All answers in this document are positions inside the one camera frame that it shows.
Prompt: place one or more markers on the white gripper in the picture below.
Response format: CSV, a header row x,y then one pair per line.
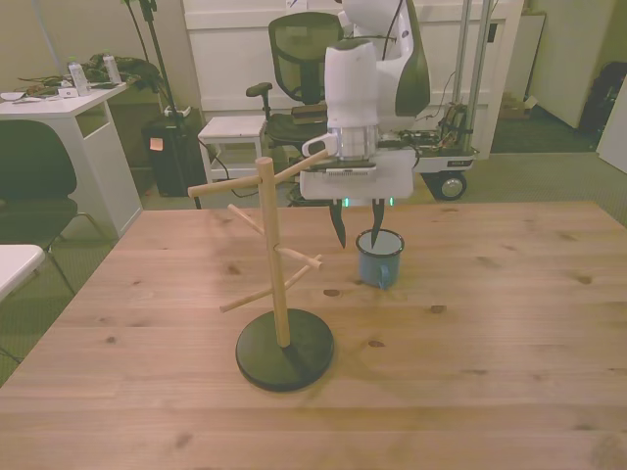
x,y
357,189

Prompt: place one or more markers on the blue enamel mug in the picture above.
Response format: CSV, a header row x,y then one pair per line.
x,y
377,269

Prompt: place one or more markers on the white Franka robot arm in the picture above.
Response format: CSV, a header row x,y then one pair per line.
x,y
352,83

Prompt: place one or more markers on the wooden mug tree black base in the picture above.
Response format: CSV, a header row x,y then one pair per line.
x,y
284,357

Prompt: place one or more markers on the white wheeled equipment cart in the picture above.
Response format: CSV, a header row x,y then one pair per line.
x,y
441,161

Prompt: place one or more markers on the small white side table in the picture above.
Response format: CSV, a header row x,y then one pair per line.
x,y
230,128

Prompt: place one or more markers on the black mesh office chair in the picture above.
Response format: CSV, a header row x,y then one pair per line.
x,y
294,63

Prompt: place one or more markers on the black box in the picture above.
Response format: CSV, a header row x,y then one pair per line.
x,y
171,161

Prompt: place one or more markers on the cardboard box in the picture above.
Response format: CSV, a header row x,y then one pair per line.
x,y
516,105

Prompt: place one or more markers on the metal pole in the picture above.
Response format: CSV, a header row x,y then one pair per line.
x,y
462,49
481,49

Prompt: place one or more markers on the white panelled partition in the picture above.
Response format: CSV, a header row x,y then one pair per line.
x,y
235,59

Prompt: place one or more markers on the orange sticky note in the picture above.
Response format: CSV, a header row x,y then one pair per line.
x,y
157,143

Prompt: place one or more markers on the black tripod stand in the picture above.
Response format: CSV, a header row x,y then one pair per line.
x,y
157,49

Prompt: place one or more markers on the white board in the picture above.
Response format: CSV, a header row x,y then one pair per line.
x,y
614,142

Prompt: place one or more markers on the camouflage cloth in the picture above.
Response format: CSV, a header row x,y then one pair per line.
x,y
132,68

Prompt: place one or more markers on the black backpack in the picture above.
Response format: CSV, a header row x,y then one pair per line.
x,y
605,98

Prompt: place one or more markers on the clear bottle white label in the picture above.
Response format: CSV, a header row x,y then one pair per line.
x,y
78,76
111,66

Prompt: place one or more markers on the small white box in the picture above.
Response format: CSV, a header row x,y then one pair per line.
x,y
67,91

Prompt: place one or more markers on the white desk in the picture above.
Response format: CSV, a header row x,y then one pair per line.
x,y
49,112

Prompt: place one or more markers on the black plastic chair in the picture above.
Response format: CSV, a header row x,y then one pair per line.
x,y
29,161

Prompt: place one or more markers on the white tabletop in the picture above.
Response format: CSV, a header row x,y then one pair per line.
x,y
14,264

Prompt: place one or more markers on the white bowl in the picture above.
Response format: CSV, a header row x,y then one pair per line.
x,y
12,95

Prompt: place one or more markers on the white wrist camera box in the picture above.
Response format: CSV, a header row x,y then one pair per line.
x,y
350,172

